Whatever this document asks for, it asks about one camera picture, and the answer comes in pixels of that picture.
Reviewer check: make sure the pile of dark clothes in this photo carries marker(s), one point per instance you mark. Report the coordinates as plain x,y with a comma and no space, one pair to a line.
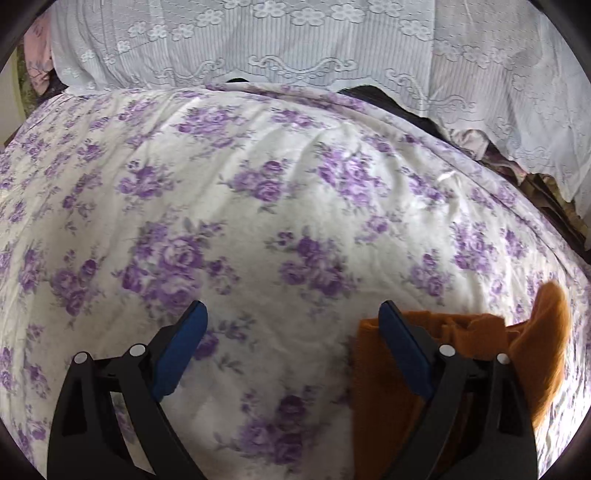
545,203

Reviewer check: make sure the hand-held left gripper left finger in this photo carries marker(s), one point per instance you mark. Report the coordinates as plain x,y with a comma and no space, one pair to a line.
183,351

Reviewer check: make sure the pink printed cloth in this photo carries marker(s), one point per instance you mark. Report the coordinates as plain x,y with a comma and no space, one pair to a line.
38,55

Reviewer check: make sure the orange knit sweater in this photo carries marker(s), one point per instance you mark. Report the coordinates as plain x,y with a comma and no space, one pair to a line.
489,337

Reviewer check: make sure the white lace cloth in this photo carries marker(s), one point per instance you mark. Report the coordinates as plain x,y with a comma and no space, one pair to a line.
295,32

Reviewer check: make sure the purple floral bed sheet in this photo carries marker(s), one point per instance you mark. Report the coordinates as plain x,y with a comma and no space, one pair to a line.
258,203

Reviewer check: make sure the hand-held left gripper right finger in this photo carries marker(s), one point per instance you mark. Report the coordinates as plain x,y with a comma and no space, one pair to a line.
406,351

